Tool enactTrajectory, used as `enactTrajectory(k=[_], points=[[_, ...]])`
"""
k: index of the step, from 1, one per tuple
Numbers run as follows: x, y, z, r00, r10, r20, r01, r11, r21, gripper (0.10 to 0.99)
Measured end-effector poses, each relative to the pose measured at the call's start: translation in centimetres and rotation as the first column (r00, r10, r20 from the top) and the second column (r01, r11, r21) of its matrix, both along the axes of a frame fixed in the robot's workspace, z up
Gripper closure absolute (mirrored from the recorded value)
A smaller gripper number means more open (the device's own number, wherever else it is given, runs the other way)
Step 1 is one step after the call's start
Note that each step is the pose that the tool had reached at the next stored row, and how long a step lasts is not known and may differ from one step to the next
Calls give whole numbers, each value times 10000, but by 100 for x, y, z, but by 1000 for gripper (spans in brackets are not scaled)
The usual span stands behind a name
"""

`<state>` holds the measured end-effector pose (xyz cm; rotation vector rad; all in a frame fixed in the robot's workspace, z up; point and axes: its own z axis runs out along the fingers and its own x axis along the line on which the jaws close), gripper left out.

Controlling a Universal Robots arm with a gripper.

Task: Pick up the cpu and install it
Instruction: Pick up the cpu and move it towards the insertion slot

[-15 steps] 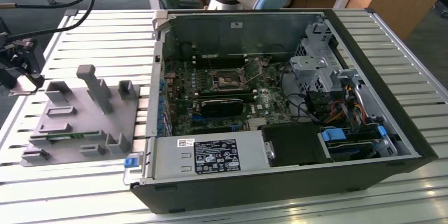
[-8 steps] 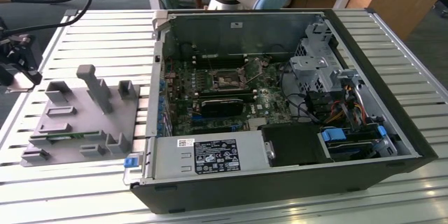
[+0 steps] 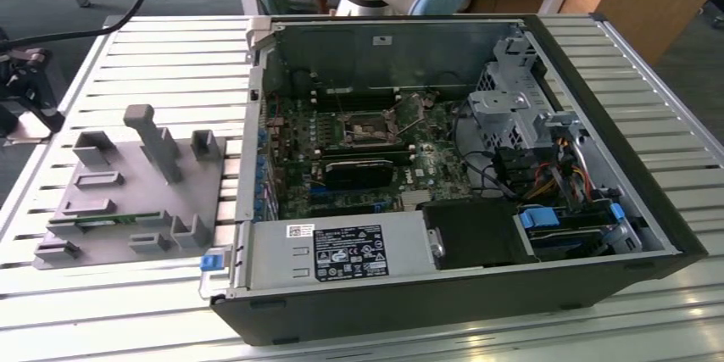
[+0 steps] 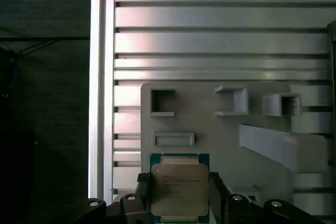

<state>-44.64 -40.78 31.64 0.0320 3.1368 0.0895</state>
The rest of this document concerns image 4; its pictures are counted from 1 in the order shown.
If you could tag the grey plastic parts rack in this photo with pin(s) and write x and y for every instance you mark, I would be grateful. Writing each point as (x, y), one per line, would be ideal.
(210, 134)

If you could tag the black box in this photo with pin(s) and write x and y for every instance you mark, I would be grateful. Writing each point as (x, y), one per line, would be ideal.
(15, 182)

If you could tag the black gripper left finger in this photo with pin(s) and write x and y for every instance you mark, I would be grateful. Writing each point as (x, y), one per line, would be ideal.
(136, 208)

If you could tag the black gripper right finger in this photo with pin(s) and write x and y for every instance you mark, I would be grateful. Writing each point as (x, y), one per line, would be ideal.
(223, 208)

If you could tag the silver green CPU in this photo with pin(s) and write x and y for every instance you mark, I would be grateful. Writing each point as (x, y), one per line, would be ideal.
(179, 187)

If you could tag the black open PC case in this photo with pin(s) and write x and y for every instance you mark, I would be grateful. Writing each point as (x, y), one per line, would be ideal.
(333, 51)

